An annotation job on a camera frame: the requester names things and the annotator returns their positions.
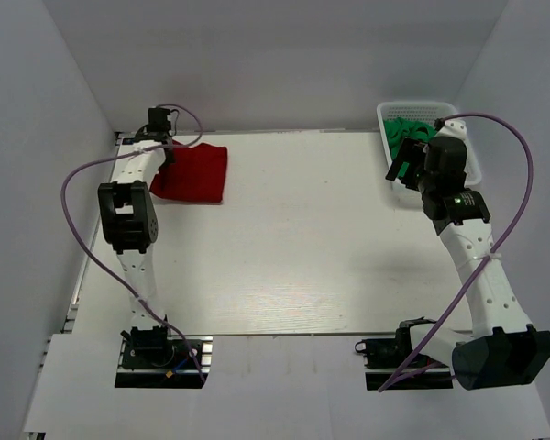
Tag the white plastic basket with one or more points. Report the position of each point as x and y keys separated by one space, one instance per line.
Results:
x=426 y=112

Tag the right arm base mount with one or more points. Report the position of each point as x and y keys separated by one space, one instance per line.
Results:
x=382 y=357

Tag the green t-shirt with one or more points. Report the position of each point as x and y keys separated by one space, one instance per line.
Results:
x=398 y=129

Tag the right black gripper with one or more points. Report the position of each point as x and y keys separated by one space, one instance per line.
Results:
x=412 y=152

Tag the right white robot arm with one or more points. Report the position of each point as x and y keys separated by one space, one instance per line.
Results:
x=484 y=335

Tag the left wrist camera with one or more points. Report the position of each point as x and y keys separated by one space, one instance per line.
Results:
x=160 y=120

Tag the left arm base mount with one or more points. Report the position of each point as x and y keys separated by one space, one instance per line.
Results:
x=158 y=360

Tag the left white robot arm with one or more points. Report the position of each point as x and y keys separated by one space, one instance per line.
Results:
x=131 y=228

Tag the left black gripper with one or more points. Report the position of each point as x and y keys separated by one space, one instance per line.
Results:
x=170 y=159

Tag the red t-shirt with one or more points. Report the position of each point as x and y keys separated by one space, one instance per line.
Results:
x=197 y=175

